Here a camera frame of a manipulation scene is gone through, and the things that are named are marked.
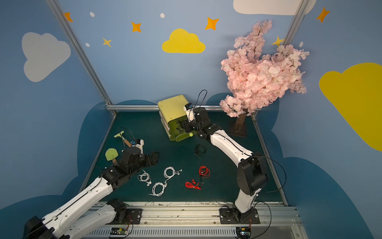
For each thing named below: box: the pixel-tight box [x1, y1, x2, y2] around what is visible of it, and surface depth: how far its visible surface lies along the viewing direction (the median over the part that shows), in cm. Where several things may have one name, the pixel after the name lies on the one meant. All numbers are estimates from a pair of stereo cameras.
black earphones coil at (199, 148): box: [194, 143, 207, 160], surface depth 103 cm
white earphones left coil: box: [137, 169, 152, 187], surface depth 88 cm
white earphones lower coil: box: [147, 181, 168, 197], surface depth 85 cm
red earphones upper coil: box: [198, 165, 211, 179], surface depth 90 cm
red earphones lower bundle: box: [184, 179, 202, 190], surface depth 86 cm
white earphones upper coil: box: [163, 166, 183, 182], surface depth 91 cm
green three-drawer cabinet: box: [157, 94, 198, 142], surface depth 95 cm
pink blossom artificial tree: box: [219, 19, 310, 118], surface depth 68 cm
